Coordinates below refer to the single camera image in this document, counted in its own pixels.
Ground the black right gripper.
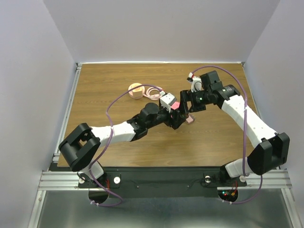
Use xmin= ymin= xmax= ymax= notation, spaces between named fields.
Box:
xmin=178 ymin=89 xmax=211 ymax=115

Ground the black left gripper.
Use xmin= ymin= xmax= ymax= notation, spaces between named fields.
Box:
xmin=146 ymin=104 xmax=185 ymax=130

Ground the pink triangular power strip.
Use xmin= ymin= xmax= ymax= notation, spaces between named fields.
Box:
xmin=169 ymin=101 xmax=180 ymax=120

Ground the round pink power strip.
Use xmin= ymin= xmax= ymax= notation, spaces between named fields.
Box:
xmin=128 ymin=83 xmax=145 ymax=99

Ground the beige cube socket adapter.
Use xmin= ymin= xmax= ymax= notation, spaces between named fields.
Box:
xmin=132 ymin=86 xmax=143 ymax=99

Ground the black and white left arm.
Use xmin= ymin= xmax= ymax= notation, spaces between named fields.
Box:
xmin=58 ymin=103 xmax=187 ymax=187

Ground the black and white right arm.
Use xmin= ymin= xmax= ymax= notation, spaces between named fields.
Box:
xmin=179 ymin=71 xmax=290 ymax=185

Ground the small pink plug adapter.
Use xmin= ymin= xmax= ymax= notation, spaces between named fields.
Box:
xmin=186 ymin=114 xmax=195 ymax=124

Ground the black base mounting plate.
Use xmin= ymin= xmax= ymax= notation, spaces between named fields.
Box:
xmin=76 ymin=166 xmax=247 ymax=202

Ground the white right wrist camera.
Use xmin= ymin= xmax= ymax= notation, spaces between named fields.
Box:
xmin=187 ymin=72 xmax=203 ymax=92

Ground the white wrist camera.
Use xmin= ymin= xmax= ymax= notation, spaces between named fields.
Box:
xmin=159 ymin=90 xmax=177 ymax=113
xmin=187 ymin=72 xmax=203 ymax=92

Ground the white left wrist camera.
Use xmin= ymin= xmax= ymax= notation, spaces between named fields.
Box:
xmin=159 ymin=90 xmax=177 ymax=113

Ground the coiled pink power cord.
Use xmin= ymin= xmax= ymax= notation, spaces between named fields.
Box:
xmin=143 ymin=86 xmax=166 ymax=99

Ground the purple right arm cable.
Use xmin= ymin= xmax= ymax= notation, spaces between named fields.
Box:
xmin=192 ymin=65 xmax=263 ymax=205

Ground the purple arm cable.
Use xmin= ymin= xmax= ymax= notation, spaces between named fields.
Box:
xmin=192 ymin=65 xmax=263 ymax=205
xmin=89 ymin=85 xmax=164 ymax=207

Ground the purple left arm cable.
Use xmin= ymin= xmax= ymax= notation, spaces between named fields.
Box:
xmin=89 ymin=85 xmax=164 ymax=207

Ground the aluminium table edge rail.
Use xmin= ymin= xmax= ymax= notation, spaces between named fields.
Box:
xmin=52 ymin=63 xmax=83 ymax=163

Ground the aluminium front frame rail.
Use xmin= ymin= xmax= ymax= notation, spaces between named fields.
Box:
xmin=38 ymin=169 xmax=293 ymax=191

